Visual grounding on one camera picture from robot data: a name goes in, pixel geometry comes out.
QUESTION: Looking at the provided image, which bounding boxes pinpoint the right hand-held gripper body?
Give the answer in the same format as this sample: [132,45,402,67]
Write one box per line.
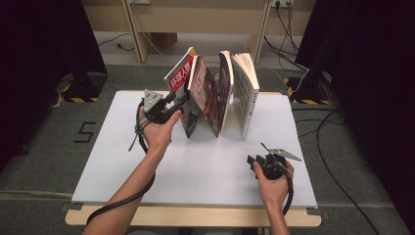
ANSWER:
[258,148,302,181]

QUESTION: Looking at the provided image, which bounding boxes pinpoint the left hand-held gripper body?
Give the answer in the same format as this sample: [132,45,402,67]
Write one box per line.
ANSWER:
[143,89,179,125]

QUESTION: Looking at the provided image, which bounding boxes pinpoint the black and red magazine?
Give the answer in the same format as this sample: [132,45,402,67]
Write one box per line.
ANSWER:
[163,46,204,139]

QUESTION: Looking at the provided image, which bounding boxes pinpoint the white book with colourful pictures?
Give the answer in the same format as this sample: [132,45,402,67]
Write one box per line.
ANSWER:
[230,52,260,141]

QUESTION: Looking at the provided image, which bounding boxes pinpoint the person's right hand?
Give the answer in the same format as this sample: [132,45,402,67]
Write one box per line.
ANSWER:
[254,161,296,210]

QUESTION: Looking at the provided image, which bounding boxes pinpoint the person's left hand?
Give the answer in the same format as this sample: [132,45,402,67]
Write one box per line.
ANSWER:
[139,106,183,158]

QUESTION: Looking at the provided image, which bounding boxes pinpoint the light wooden table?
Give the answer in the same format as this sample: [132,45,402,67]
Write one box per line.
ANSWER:
[65,90,322,228]

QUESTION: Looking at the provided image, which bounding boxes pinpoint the brown box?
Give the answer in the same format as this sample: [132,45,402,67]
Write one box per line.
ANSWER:
[151,32,179,49]

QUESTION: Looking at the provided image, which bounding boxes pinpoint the white board mat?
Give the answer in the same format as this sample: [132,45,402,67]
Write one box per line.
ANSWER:
[71,90,318,210]

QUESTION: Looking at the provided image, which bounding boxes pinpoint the grey tape piece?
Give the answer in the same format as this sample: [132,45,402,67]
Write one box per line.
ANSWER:
[305,208,331,220]
[60,202,83,212]

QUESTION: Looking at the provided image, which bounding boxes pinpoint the stand base with striped tape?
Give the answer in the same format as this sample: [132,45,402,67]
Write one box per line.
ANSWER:
[60,70,109,104]
[283,70,331,106]

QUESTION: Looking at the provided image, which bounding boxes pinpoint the beige wooden desk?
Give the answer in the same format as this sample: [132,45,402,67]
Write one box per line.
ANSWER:
[120,0,273,66]

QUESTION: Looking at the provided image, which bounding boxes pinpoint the black curtain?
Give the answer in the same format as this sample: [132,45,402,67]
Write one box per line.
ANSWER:
[295,0,415,234]
[0,0,109,170]

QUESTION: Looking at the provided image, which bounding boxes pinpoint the right hand-held gripper black cable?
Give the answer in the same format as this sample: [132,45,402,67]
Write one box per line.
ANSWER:
[259,142,295,216]

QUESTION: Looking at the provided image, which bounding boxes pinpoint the hand-held gripper black cable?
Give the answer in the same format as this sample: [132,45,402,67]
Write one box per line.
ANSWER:
[259,142,295,216]
[85,101,157,226]

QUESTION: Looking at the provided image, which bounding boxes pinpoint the left hand-held gripper black cable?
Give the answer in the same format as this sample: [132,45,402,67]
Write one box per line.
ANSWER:
[85,101,157,226]

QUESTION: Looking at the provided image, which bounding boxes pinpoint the long white floor cable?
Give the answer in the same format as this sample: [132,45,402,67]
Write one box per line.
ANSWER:
[141,32,288,86]

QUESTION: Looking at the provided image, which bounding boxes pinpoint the long curved black cable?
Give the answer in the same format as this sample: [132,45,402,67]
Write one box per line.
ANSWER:
[292,107,381,235]

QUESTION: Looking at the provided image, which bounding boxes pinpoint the thin black floor cable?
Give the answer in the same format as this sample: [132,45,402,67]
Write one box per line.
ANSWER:
[97,31,135,53]

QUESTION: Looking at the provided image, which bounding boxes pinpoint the bundle of black cables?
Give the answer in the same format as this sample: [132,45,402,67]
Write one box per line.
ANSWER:
[263,1,309,72]

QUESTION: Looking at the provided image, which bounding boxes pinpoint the white wall socket with plugs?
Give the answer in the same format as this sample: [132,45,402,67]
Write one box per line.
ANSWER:
[271,0,296,8]

